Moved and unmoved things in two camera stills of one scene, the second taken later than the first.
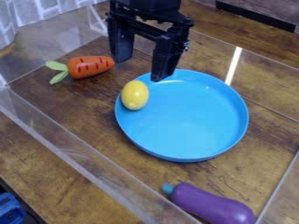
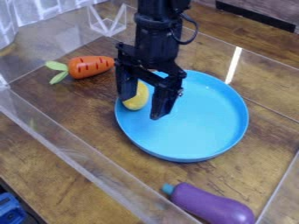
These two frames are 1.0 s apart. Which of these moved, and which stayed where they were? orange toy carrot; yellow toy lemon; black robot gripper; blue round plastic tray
Moved: black robot gripper
Stayed: orange toy carrot; yellow toy lemon; blue round plastic tray
